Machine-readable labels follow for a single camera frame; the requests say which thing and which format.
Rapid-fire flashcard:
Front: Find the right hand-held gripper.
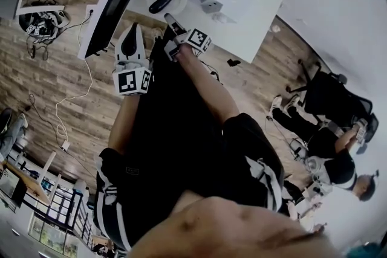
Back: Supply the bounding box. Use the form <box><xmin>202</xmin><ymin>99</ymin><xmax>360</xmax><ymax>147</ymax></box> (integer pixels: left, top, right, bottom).
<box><xmin>163</xmin><ymin>12</ymin><xmax>213</xmax><ymax>63</ymax></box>

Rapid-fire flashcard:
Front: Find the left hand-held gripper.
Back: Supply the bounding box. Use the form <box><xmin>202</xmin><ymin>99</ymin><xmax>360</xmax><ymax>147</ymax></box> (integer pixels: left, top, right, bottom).
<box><xmin>112</xmin><ymin>22</ymin><xmax>153</xmax><ymax>97</ymax></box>

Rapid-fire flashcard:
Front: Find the person's right forearm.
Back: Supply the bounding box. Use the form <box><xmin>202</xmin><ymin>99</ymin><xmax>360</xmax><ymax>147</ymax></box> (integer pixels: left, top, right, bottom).
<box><xmin>177</xmin><ymin>45</ymin><xmax>241</xmax><ymax>126</ymax></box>

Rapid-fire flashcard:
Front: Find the person's left forearm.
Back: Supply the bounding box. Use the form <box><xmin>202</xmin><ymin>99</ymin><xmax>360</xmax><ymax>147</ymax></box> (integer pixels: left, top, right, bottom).
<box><xmin>108</xmin><ymin>95</ymin><xmax>141</xmax><ymax>156</ymax></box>

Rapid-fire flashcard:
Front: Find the white table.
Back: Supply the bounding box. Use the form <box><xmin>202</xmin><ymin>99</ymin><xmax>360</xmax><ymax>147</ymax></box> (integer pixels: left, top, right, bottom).
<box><xmin>125</xmin><ymin>5</ymin><xmax>284</xmax><ymax>64</ymax></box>

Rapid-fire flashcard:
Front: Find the black equipment pile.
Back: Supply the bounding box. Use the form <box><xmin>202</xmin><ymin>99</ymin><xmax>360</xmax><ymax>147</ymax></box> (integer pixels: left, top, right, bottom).
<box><xmin>18</xmin><ymin>4</ymin><xmax>71</xmax><ymax>39</ymax></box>

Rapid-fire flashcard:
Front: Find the person's black clothed body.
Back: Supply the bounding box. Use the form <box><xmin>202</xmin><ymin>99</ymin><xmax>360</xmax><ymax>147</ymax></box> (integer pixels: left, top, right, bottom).
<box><xmin>93</xmin><ymin>36</ymin><xmax>285</xmax><ymax>251</ymax></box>

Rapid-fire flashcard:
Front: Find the wooden desk with white legs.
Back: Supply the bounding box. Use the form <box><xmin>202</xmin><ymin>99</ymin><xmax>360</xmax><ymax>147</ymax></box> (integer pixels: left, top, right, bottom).
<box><xmin>0</xmin><ymin>150</ymin><xmax>58</xmax><ymax>206</ymax></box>

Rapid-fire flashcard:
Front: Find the black office chair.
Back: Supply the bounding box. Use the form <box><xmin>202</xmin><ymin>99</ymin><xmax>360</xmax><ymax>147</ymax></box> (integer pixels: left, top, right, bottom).
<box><xmin>287</xmin><ymin>59</ymin><xmax>379</xmax><ymax>143</ymax></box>

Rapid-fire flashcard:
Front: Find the black metal railing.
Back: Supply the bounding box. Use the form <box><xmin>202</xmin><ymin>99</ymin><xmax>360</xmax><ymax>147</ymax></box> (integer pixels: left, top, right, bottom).
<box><xmin>28</xmin><ymin>187</ymin><xmax>94</xmax><ymax>248</ymax></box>

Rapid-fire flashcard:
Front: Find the black monitor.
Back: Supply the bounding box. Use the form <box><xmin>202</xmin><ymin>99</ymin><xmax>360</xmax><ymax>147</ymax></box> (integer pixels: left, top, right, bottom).
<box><xmin>0</xmin><ymin>169</ymin><xmax>27</xmax><ymax>208</ymax></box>

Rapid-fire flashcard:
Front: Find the person's face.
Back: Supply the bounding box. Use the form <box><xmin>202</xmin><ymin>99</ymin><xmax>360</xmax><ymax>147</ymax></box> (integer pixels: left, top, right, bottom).
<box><xmin>126</xmin><ymin>190</ymin><xmax>336</xmax><ymax>258</ymax></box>

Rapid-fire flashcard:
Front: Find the long white cable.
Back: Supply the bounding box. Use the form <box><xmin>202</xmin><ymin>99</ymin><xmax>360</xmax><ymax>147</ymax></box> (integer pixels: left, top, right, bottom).
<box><xmin>55</xmin><ymin>16</ymin><xmax>94</xmax><ymax>143</ymax></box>

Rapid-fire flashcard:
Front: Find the black power cable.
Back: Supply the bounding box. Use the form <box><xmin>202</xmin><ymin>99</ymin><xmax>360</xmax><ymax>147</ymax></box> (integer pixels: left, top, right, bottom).
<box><xmin>65</xmin><ymin>10</ymin><xmax>93</xmax><ymax>33</ymax></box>

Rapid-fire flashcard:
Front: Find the tangled black cable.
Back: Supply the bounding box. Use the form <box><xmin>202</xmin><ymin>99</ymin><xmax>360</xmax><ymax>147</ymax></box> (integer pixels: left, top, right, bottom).
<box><xmin>25</xmin><ymin>36</ymin><xmax>51</xmax><ymax>61</ymax></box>

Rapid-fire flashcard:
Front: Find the long thin black cable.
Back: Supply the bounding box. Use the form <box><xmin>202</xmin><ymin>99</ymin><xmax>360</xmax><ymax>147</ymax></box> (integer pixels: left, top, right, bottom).
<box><xmin>27</xmin><ymin>93</ymin><xmax>66</xmax><ymax>146</ymax></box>

